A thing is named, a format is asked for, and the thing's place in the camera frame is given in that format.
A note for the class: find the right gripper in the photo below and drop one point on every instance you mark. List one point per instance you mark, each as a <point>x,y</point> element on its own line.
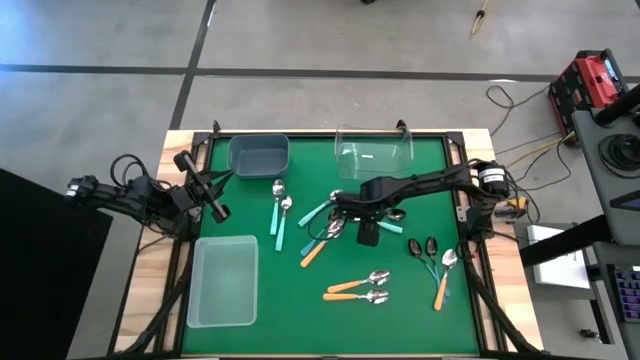
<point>372,197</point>

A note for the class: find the black bar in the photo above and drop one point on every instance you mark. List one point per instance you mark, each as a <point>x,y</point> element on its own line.
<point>560,245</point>

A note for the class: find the green table mat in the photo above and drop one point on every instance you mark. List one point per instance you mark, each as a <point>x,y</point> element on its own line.
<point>300,325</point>

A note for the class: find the black aluminium table frame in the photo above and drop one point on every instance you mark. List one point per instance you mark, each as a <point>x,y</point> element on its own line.
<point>457,142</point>

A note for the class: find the red and black equipment case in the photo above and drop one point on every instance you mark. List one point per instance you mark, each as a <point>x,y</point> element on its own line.
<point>590,80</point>

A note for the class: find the white box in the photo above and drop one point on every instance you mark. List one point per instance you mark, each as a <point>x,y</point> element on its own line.
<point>555,275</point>

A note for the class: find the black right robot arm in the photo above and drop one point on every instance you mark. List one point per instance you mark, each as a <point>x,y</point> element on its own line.
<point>435,180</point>

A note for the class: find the grey cart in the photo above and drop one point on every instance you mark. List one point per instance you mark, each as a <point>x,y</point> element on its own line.
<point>590,150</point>

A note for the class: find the dark tablet screen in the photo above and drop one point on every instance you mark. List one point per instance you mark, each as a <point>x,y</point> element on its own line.
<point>630,202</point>

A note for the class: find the yellow and black plug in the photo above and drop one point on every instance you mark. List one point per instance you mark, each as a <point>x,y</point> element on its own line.
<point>520,203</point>

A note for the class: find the clear plastic bin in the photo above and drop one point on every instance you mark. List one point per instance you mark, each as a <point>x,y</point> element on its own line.
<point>345,150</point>

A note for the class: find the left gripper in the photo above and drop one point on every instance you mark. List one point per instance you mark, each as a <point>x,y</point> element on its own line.
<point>200,184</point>

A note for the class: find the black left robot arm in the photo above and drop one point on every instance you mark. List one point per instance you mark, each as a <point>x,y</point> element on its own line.
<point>130,197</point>

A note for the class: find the black pole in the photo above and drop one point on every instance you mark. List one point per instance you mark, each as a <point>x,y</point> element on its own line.
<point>617,106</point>

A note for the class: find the blue-lit keypad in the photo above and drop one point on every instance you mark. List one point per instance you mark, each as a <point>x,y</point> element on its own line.
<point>630,295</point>

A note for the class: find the small black floor object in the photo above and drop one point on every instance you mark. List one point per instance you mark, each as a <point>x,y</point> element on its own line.
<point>591,335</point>

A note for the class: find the black panel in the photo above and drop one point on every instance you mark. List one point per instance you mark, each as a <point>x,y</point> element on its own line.
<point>45,275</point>

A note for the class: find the thin yellow pole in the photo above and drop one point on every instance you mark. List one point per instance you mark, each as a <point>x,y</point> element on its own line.
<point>478,20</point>

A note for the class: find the grey-blue plastic bin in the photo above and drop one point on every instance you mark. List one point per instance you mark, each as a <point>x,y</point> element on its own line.
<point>258,167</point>

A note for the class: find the frosted white plastic bin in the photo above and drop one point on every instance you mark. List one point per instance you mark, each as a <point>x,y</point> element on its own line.
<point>222,280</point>

